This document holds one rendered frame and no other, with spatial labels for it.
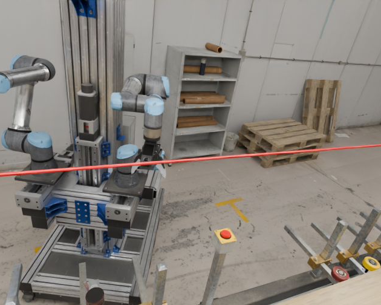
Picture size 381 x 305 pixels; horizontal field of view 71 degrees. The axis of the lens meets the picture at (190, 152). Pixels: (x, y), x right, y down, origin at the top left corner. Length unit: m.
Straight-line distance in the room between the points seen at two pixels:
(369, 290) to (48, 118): 3.33
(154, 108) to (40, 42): 2.43
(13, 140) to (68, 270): 1.05
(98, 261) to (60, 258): 0.28
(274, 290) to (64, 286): 1.38
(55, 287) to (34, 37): 2.37
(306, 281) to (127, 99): 1.43
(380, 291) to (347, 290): 0.18
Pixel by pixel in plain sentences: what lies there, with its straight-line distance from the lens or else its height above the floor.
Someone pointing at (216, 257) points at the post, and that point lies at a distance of 1.23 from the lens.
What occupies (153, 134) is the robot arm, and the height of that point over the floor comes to 1.54.
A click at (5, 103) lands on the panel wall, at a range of 3.53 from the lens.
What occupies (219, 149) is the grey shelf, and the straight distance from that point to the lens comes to 4.19.
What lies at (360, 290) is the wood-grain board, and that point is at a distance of 1.72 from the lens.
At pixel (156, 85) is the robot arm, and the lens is 1.52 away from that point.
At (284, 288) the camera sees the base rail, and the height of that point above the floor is 0.70.
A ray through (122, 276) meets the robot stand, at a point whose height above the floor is 0.21.
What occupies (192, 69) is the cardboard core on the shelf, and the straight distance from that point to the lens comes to 3.64.
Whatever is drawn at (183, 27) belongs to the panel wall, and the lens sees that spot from 3.72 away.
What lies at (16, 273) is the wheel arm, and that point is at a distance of 1.40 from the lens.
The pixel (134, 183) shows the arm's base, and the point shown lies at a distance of 1.61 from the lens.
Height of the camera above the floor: 2.01
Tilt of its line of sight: 28 degrees down
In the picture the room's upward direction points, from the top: 9 degrees clockwise
